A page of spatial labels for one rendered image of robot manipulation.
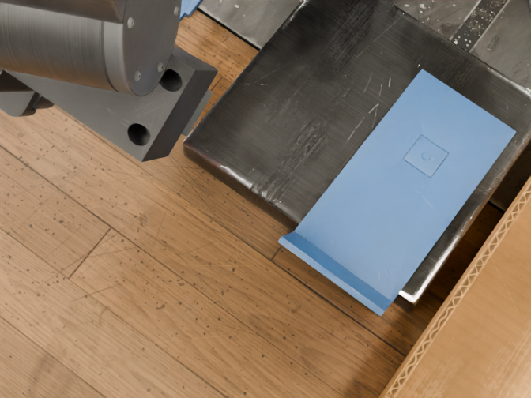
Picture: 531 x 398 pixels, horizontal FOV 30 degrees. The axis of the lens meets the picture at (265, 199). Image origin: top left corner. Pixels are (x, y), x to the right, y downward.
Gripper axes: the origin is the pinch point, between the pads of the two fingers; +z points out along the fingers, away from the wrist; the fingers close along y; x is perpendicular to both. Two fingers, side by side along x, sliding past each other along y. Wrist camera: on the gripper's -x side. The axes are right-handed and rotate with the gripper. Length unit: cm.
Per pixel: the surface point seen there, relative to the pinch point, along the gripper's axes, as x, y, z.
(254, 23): -5.0, 2.7, 13.5
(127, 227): -6.7, -11.1, 5.1
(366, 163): -16.6, -0.4, 8.3
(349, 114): -13.9, 1.4, 9.9
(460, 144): -20.6, 3.5, 10.4
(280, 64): -8.5, 1.7, 10.3
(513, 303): -28.4, -2.6, 8.6
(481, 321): -27.4, -4.4, 7.6
